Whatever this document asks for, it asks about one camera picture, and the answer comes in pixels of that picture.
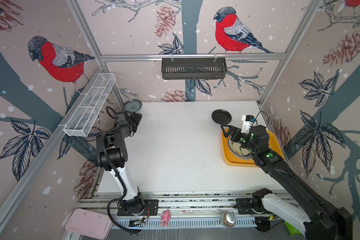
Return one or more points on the yellow plastic bin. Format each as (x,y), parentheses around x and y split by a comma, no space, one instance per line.
(231,160)

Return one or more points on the small black plate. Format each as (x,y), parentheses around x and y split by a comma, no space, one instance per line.
(221,117)

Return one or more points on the cream yellow plate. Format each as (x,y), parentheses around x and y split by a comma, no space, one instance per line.
(238,151)

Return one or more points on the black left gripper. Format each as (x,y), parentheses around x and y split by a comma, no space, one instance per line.
(135,119)

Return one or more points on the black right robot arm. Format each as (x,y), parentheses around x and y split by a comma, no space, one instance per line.
(316,219)

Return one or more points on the silver round object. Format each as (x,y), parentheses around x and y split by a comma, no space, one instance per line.
(227,219)

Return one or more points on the green snack packet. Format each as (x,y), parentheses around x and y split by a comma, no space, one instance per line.
(292,230)

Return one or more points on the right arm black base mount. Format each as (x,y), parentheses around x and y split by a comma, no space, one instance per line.
(244,206)

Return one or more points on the aluminium rail base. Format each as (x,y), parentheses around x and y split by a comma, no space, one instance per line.
(194,212)

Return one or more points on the pink tray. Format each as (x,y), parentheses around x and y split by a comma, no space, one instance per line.
(89,223)

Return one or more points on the white mesh wall shelf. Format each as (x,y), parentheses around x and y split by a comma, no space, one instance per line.
(86,113)

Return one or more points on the small teal plate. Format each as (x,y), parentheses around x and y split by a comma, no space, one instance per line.
(132,106)

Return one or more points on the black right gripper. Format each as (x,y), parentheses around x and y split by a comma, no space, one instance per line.
(237,133)

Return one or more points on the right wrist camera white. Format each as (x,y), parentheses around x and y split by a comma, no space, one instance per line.
(248,121)

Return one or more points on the pink toy figure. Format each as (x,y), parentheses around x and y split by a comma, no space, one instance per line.
(166,216)

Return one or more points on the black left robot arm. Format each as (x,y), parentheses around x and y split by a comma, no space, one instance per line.
(112,156)

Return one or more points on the black hanging wire basket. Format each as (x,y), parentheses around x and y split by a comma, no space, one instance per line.
(194,68)

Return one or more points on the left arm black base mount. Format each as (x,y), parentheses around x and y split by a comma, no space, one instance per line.
(138,207)

